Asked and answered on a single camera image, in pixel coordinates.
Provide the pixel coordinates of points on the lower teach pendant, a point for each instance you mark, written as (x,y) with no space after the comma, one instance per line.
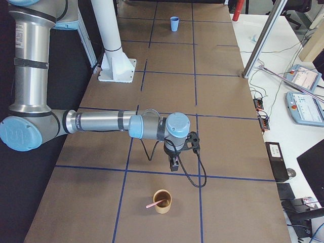
(304,109)

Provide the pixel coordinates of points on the aluminium frame post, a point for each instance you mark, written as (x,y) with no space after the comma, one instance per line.
(271,20)

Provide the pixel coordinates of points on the black power box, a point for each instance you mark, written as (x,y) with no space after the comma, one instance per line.
(277,161)

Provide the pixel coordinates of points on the pink chopstick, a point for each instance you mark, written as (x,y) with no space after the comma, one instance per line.
(154,203)

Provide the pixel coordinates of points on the lower orange connector block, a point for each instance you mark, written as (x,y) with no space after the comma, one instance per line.
(264,123)

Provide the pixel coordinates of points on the orange connector block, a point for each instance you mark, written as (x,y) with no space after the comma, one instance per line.
(264,123)
(258,103)

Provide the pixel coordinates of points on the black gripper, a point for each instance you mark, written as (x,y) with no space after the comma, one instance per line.
(171,153)

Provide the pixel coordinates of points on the white column with base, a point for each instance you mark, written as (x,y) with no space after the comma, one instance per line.
(116,66)

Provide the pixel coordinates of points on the teach pendant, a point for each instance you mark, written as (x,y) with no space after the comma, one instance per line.
(304,77)
(304,109)

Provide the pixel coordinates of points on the red bottle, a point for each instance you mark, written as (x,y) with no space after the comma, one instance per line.
(238,9)

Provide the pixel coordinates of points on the blue ribbed cup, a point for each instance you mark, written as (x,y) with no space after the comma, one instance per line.
(174,23)

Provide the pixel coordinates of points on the upper orange connector block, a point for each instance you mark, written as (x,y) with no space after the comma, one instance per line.
(258,103)

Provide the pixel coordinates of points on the brown wooden cup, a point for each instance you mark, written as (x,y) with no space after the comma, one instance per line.
(164,207)

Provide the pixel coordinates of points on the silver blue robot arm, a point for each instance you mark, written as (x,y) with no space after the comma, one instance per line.
(31,122)

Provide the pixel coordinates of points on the upper teach pendant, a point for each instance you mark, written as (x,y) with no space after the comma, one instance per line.
(304,77)

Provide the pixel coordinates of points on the black monitor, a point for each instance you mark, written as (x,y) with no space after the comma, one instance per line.
(311,165)

